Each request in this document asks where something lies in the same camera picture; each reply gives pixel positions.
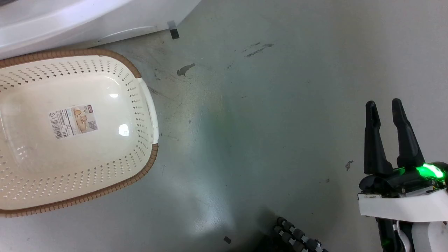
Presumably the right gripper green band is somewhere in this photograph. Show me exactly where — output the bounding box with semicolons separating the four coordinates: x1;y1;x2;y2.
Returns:
357;98;448;222

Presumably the cream perforated laundry basket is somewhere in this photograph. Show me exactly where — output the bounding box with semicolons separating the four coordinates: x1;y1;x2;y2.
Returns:
0;48;159;217

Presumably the white washing machine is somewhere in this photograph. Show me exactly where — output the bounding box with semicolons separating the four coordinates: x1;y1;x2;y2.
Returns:
0;0;202;60

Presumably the black tape floor marker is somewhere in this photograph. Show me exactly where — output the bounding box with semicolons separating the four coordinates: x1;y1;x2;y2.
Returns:
167;21;180;40

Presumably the product label sticker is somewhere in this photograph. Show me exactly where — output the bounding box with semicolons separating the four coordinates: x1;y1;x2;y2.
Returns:
48;104;99;140

